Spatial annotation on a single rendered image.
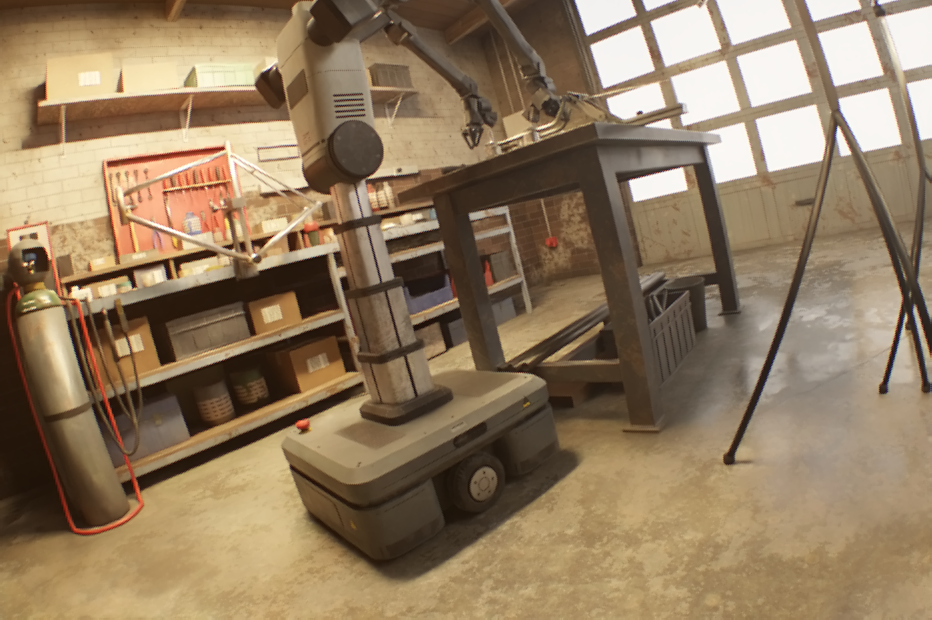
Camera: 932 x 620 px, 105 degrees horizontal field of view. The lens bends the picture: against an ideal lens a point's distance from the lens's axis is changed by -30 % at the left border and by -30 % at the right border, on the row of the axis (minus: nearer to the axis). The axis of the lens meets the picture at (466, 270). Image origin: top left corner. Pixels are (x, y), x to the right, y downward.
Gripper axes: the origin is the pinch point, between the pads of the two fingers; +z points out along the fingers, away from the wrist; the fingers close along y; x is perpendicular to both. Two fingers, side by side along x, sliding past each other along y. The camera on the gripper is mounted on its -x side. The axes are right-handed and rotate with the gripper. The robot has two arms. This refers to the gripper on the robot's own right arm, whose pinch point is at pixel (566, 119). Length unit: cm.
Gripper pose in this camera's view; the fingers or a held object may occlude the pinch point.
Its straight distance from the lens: 179.4
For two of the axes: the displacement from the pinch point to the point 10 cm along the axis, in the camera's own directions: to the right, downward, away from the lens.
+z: 5.7, 7.7, -2.8
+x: 5.0, -6.0, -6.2
